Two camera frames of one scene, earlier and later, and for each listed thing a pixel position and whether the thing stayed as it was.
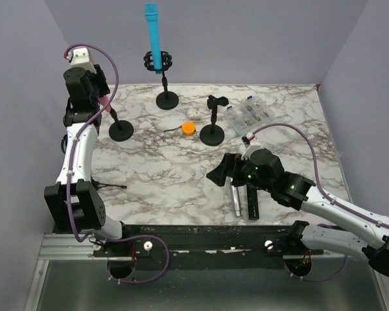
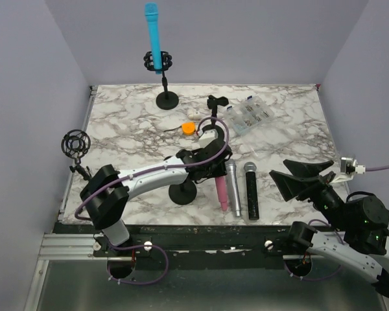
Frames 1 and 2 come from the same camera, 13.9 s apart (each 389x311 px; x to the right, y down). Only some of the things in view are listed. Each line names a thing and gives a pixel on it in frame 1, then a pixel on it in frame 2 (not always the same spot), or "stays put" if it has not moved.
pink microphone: x=102 y=99 to x=222 y=192
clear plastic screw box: x=248 y=115 stays put
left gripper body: x=99 y=88 to x=215 y=171
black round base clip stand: x=213 y=135 stays put
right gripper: x=230 y=166 to x=290 y=185
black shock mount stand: x=166 y=100 stays put
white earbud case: x=194 y=115 stays put
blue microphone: x=151 y=10 stays put
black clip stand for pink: x=121 y=130 to x=183 y=193
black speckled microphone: x=253 y=202 stays put
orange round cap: x=188 y=127 stays put
